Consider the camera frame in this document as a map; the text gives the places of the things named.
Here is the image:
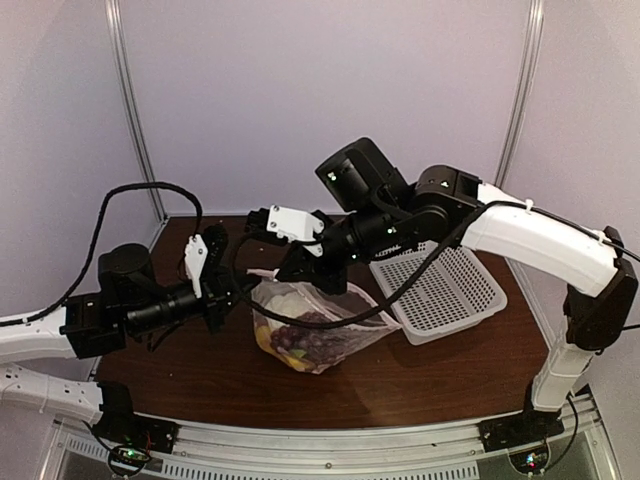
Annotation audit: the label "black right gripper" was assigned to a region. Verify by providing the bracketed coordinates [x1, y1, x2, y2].
[278, 198, 404, 293]

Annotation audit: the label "white toy cauliflower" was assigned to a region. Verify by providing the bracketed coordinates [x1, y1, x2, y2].
[265, 292, 312, 319]

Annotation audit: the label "yellow toy fruit front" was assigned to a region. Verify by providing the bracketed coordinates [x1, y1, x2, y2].
[254, 326, 274, 354]

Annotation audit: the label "yellow toy fruit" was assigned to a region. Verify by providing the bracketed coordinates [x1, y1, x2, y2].
[284, 355, 316, 373]
[254, 326, 274, 354]

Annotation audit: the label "dark red toy grapes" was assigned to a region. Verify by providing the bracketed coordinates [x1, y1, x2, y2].
[271, 325, 348, 374]

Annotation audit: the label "clear zip top bag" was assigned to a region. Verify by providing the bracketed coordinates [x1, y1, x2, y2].
[249, 269, 400, 374]

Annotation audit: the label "white perforated plastic basket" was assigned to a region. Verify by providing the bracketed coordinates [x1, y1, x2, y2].
[391, 247, 508, 346]

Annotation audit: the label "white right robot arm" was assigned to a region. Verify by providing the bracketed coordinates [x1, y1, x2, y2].
[266, 138, 639, 450]

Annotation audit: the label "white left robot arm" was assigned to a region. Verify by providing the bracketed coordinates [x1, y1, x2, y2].
[1, 244, 260, 444]

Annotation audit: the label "left round circuit board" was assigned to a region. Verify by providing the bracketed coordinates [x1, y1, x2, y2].
[107, 445, 151, 476]

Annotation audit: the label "round circuit board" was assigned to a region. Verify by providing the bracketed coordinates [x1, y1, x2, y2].
[508, 445, 550, 477]
[107, 445, 151, 476]

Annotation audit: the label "right round circuit board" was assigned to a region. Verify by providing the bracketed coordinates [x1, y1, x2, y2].
[508, 445, 550, 477]

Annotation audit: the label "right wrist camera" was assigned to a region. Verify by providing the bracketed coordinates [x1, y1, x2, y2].
[246, 205, 325, 258]

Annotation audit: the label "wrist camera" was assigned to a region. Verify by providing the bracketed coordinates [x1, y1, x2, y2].
[184, 224, 228, 299]
[246, 205, 325, 258]

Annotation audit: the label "black right camera cable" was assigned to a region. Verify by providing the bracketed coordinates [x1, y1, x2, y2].
[232, 199, 640, 331]

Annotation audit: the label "black camera cable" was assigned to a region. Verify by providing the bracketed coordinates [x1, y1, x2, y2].
[0, 182, 204, 326]
[232, 199, 640, 331]

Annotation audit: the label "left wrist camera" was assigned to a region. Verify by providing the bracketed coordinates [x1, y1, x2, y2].
[184, 224, 228, 299]

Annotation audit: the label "front aluminium rail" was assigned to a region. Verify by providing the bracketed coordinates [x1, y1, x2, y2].
[35, 393, 622, 479]

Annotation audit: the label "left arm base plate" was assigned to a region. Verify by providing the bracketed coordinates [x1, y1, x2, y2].
[92, 415, 179, 454]

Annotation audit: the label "black left camera cable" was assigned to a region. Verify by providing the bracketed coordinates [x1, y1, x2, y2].
[0, 182, 204, 326]

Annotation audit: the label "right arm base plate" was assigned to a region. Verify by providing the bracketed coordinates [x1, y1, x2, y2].
[477, 411, 564, 452]

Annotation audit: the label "left aluminium frame post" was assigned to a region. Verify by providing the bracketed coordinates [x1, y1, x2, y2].
[103, 0, 169, 221]

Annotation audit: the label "aluminium frame post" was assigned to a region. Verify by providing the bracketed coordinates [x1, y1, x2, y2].
[103, 0, 169, 221]
[494, 0, 545, 187]

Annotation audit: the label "right aluminium frame post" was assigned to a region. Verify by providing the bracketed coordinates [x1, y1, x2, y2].
[494, 0, 545, 187]

